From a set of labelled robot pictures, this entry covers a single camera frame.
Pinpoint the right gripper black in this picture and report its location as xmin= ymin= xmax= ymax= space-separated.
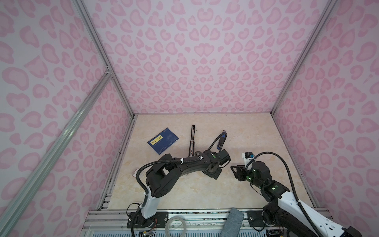
xmin=228 ymin=165 xmax=264 ymax=190

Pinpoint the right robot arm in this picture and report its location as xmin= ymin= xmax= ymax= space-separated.
xmin=231 ymin=162 xmax=362 ymax=237

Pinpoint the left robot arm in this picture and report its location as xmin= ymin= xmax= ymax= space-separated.
xmin=136 ymin=150 xmax=231 ymax=219

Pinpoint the clear tape roll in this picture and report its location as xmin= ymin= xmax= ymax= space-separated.
xmin=165 ymin=216 xmax=187 ymax=237

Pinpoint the grey cloth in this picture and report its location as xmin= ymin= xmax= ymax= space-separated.
xmin=220 ymin=208 xmax=244 ymax=237

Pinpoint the blue booklet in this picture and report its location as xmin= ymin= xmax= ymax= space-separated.
xmin=147 ymin=128 xmax=179 ymax=155

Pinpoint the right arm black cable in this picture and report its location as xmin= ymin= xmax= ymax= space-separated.
xmin=245 ymin=151 xmax=325 ymax=237

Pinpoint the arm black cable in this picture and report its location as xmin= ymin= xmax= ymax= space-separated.
xmin=135 ymin=132 xmax=227 ymax=196
xmin=245 ymin=151 xmax=325 ymax=237

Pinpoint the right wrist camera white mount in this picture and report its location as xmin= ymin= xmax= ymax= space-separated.
xmin=241 ymin=152 xmax=255 ymax=166

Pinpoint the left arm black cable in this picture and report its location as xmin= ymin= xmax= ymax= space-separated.
xmin=135 ymin=132 xmax=227 ymax=196

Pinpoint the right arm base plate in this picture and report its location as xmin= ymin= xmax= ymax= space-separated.
xmin=247 ymin=210 xmax=279 ymax=228

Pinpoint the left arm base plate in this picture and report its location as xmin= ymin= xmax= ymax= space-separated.
xmin=127 ymin=211 xmax=169 ymax=229

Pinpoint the aluminium frame rail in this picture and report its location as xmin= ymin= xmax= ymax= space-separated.
xmin=0 ymin=69 xmax=113 ymax=229

